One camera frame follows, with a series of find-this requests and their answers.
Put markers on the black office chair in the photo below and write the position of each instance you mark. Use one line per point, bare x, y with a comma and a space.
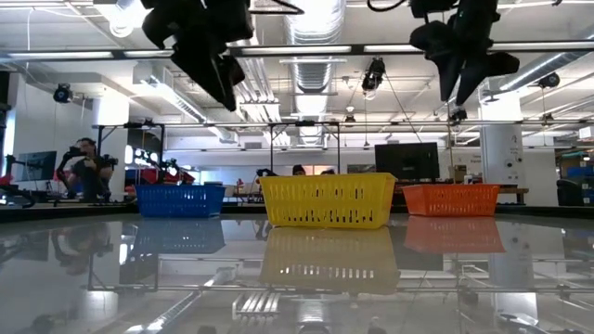
568, 192

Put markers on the red bin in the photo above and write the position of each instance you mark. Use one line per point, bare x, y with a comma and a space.
7, 178

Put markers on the white ceiling pipes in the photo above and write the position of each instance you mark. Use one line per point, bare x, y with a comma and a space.
257, 88

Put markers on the silver slanted ceiling duct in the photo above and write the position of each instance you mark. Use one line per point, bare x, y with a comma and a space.
533, 74

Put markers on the silver round ceiling duct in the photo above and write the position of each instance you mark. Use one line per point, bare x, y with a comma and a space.
315, 74

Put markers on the blue plastic basket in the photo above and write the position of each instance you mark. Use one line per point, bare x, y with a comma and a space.
181, 201

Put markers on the small dark monitor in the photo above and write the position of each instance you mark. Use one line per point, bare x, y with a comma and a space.
39, 165

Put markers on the black overhead frame bar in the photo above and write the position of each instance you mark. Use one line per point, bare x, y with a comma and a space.
357, 48

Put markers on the cardboard box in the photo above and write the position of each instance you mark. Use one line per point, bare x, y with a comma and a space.
459, 174

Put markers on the shelf with blue bins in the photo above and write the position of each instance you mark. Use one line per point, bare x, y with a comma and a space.
577, 172

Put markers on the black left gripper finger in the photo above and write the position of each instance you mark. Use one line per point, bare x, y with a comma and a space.
236, 72
209, 74

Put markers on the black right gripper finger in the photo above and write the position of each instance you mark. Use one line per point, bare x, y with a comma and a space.
450, 76
487, 65

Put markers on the wooden top workbench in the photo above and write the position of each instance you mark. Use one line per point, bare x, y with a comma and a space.
512, 189

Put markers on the white building column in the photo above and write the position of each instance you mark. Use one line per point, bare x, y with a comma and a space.
501, 153

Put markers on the yellow plastic basket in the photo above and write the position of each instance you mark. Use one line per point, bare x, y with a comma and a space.
327, 199

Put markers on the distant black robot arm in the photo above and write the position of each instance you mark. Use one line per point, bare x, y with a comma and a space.
110, 161
74, 151

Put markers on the black distant rig frame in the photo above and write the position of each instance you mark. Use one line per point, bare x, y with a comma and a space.
297, 123

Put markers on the white LED light strip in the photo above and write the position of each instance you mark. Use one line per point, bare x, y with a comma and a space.
148, 53
55, 55
390, 47
297, 49
543, 46

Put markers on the orange plastic basket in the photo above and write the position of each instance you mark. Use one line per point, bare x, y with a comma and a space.
450, 200

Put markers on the black ceiling camera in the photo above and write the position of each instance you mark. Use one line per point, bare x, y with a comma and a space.
457, 115
62, 93
349, 119
373, 74
549, 80

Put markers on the black computer monitor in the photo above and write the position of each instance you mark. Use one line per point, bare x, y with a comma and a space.
407, 161

